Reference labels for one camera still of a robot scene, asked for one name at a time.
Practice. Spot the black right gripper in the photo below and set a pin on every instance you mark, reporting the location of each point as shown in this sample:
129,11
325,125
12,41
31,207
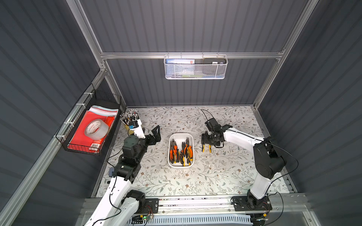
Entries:
209,137

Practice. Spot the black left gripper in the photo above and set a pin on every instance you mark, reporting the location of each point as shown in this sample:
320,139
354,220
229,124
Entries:
152,137

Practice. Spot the small yellow handled pliers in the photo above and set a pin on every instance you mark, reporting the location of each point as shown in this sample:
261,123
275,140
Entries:
206,147

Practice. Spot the white plastic storage box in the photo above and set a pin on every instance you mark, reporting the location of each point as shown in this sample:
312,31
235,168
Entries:
179,138

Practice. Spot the orange long nose pliers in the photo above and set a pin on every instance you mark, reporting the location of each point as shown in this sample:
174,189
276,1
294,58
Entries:
171,150

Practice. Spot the orange handled cutting pliers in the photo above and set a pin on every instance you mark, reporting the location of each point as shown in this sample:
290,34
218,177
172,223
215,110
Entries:
189,152

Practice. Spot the large yellow black pliers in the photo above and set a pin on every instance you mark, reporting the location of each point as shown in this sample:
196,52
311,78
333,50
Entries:
185,154

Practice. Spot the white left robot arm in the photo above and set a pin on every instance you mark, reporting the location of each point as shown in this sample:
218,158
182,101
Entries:
119,203

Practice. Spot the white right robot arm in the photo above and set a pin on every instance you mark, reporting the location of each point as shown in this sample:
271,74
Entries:
267,158

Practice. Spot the blue box in basket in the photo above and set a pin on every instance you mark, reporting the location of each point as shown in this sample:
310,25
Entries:
180,61

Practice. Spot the yellow pen holder cup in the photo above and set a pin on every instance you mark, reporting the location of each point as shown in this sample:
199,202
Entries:
129,129

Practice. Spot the bundle of pens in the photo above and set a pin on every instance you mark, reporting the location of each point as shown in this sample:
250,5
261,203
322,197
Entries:
128,116

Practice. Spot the floral table mat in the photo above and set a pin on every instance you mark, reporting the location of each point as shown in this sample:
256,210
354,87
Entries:
226,171

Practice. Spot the clear tape roll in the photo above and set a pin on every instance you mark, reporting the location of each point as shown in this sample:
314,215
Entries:
96,130

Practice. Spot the black device in basket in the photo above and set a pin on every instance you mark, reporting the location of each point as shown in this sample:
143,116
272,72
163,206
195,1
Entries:
210,61

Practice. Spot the small circuit board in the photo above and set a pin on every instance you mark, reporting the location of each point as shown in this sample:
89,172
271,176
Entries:
141,219

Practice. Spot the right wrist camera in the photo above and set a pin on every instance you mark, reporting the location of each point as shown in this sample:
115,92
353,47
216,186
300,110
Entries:
212,124

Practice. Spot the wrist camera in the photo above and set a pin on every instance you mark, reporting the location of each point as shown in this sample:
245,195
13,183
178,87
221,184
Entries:
138,130
212,124

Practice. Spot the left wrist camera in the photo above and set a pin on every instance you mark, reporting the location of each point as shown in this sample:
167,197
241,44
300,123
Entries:
138,130

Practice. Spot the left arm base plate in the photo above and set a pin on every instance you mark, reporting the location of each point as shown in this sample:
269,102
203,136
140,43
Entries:
150,206

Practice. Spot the black wire wall basket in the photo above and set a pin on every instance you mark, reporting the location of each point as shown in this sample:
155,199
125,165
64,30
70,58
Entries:
94,98

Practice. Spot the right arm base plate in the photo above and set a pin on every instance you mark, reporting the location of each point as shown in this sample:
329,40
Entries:
246,203

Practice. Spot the white mesh wall basket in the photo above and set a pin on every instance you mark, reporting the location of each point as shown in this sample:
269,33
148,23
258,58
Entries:
197,71

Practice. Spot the white ventilated cable duct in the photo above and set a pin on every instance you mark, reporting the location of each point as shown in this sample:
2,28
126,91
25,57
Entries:
196,220

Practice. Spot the aluminium front rail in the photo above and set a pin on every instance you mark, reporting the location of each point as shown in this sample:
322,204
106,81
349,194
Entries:
221,204

